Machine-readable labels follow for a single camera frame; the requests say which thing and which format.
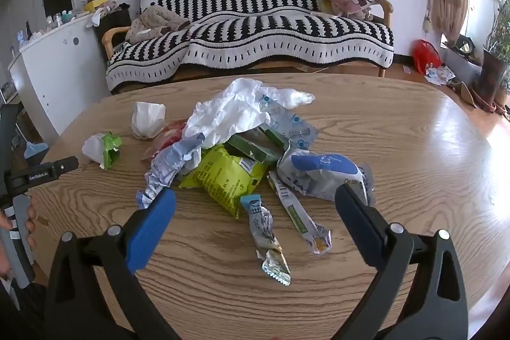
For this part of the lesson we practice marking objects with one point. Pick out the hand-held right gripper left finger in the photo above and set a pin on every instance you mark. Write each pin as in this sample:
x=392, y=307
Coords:
x=153, y=228

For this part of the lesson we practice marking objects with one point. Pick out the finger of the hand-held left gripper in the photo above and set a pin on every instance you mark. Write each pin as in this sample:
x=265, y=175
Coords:
x=48, y=172

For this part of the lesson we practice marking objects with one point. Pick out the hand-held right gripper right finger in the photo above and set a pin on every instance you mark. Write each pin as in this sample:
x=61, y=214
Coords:
x=358, y=220

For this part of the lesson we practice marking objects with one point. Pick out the clear plastic bag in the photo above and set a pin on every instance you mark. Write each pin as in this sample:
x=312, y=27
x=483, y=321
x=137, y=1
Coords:
x=297, y=129

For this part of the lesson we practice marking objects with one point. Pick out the green carton box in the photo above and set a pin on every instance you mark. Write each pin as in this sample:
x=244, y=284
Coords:
x=259, y=149

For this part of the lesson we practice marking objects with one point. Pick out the white paper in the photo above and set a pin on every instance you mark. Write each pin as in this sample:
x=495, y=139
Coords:
x=227, y=113

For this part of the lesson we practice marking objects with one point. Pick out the person's left hand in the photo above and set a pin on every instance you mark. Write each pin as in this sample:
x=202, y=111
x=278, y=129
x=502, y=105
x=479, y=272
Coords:
x=30, y=222

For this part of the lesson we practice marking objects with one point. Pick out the blue cloth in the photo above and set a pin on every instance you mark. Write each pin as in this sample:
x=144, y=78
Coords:
x=36, y=149

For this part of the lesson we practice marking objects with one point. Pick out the white green torn wrapper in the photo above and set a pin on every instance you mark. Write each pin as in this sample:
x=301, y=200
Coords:
x=101, y=149

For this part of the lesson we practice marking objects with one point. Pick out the blue white plastic package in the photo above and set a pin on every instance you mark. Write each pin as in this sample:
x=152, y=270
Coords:
x=322, y=172

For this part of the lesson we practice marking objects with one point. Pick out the long white green wrapper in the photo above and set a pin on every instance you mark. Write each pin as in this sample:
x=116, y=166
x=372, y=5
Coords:
x=297, y=214

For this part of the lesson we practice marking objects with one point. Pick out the crumpled blue white wrapper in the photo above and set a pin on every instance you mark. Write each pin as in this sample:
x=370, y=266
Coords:
x=171, y=164

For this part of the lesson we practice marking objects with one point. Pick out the white cabinet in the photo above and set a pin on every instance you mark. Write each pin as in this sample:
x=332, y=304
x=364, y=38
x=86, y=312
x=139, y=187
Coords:
x=59, y=65

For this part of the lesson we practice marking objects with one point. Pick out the yellow green snack bag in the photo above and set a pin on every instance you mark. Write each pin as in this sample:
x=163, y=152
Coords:
x=223, y=176

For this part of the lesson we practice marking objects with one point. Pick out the red snack wrapper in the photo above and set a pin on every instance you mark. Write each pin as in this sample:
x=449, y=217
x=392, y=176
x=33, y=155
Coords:
x=167, y=139

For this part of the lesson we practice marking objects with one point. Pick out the silver blue candy wrapper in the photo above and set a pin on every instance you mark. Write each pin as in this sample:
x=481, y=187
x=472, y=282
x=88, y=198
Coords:
x=263, y=228

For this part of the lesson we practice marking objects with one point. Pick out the small white crumpled tissue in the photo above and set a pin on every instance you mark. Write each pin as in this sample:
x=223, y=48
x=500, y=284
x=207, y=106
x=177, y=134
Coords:
x=146, y=121

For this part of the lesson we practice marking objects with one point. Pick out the yellow box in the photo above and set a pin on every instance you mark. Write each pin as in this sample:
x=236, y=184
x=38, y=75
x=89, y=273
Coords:
x=95, y=3

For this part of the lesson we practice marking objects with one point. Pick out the scattered papers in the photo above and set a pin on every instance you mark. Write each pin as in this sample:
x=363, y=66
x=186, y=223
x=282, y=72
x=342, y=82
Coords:
x=438, y=75

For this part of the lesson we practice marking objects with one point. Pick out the red plastic bag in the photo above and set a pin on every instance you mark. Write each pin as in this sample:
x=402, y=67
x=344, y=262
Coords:
x=426, y=55

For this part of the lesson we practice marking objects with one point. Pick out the beige clothing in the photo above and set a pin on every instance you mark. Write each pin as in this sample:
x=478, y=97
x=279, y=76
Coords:
x=155, y=23

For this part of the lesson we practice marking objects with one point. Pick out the grey low cabinet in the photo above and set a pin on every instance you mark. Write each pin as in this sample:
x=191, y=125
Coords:
x=462, y=65

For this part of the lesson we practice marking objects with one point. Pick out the striped sofa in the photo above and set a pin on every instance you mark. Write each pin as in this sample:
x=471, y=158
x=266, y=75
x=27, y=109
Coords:
x=279, y=25

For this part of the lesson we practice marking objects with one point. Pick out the potted plant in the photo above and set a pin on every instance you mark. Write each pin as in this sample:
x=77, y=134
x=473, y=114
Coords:
x=494, y=57

